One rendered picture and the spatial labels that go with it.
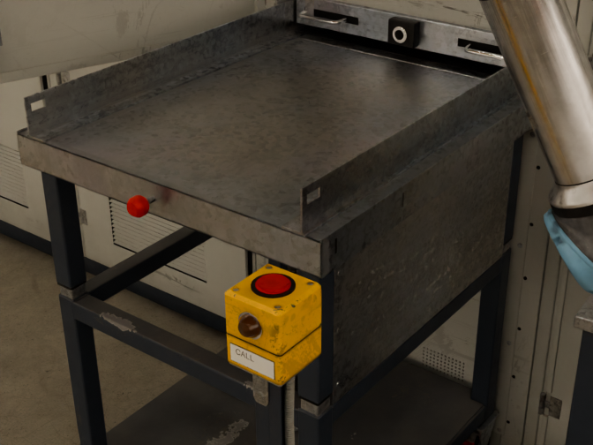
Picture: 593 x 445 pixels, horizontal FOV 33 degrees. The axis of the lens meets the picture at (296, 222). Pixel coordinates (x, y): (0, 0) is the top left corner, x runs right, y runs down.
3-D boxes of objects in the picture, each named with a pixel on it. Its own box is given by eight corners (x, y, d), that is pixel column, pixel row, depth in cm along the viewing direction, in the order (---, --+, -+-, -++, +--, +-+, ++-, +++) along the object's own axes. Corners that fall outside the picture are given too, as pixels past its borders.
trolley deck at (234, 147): (321, 279, 132) (322, 239, 129) (20, 163, 166) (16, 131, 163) (540, 122, 180) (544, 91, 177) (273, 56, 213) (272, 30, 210)
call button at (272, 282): (276, 307, 108) (275, 295, 107) (248, 296, 110) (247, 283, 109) (298, 291, 111) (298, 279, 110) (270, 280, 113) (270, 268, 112)
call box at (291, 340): (280, 389, 110) (279, 313, 105) (225, 364, 114) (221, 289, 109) (323, 355, 115) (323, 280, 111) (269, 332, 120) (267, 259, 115)
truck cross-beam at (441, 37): (532, 73, 181) (536, 41, 178) (296, 22, 209) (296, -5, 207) (544, 65, 184) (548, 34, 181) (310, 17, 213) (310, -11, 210)
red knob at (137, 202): (139, 222, 144) (138, 202, 143) (124, 216, 146) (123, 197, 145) (161, 211, 147) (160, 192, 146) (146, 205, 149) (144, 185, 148)
